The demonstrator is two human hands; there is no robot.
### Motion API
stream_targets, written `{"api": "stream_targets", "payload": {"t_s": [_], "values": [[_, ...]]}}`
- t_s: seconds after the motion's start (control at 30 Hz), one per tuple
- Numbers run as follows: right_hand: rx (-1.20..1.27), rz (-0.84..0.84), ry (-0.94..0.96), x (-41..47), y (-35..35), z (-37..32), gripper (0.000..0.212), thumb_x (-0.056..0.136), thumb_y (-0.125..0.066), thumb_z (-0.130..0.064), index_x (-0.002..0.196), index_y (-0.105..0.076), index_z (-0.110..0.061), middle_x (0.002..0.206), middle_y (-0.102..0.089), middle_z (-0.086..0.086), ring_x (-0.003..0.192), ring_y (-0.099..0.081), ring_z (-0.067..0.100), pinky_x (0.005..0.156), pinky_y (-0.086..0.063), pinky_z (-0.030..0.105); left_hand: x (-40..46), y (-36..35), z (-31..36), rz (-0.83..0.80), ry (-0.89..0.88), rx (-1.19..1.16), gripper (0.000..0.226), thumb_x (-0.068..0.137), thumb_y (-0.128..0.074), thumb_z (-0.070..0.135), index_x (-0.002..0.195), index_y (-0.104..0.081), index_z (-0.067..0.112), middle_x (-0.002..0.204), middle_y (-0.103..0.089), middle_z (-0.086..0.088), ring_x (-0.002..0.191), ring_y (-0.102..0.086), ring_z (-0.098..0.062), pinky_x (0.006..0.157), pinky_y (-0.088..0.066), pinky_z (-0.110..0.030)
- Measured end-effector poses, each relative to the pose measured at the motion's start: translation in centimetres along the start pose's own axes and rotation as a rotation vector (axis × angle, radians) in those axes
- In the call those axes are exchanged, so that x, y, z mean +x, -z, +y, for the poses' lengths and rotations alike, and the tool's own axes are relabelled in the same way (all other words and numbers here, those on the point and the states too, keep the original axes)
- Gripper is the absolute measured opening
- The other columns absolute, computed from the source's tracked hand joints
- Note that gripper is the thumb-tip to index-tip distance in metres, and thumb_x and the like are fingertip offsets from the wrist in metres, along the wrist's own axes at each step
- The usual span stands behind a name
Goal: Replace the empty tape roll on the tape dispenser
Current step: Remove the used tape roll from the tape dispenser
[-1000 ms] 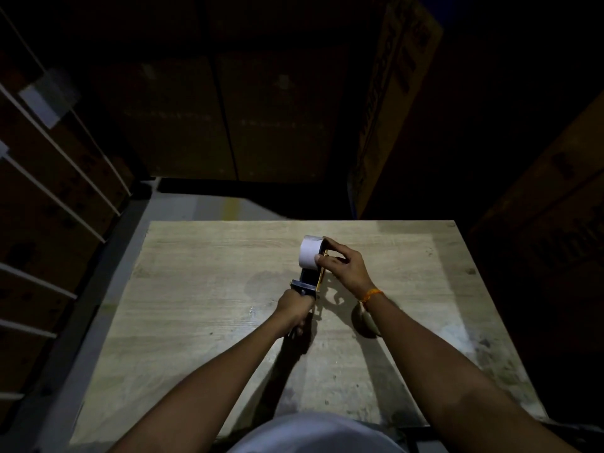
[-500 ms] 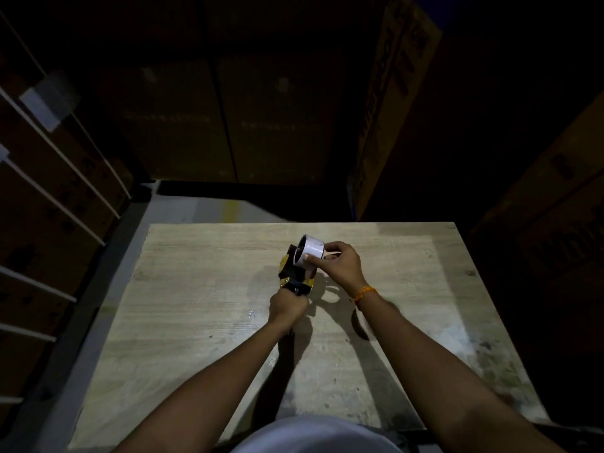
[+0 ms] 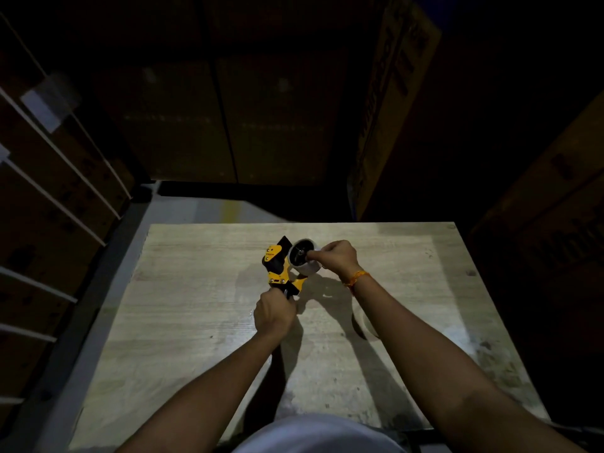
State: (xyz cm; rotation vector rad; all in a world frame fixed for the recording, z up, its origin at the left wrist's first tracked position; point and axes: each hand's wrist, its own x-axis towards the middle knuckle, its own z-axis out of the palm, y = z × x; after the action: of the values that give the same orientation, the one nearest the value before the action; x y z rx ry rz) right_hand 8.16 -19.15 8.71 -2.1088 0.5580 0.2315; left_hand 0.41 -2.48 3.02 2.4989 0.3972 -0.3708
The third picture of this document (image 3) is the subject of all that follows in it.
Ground person's left hand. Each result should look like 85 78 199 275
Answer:
253 287 298 340

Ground person's right hand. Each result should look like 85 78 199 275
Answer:
306 239 364 284

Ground cardboard tape roll core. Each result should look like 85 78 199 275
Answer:
288 238 324 277

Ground yellow black tape dispenser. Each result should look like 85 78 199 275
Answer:
262 235 310 300

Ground clear tape roll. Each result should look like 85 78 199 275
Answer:
350 304 382 341

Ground person's right forearm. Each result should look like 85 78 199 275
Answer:
349 273 588 453

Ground person's left forearm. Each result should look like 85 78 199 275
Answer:
115 325 284 453

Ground orange wristband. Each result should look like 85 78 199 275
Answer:
342 270 372 296

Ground dark plain cardboard box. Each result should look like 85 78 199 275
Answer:
198 0 374 187
28 0 237 184

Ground tall printed cardboard box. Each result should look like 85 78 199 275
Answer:
347 0 442 221

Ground large printed cardboard box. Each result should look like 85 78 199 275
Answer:
469 89 604 354

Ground large white paper label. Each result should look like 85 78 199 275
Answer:
20 74 82 133

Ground cardboard boxes with white straps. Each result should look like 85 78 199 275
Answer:
0 13 138 416

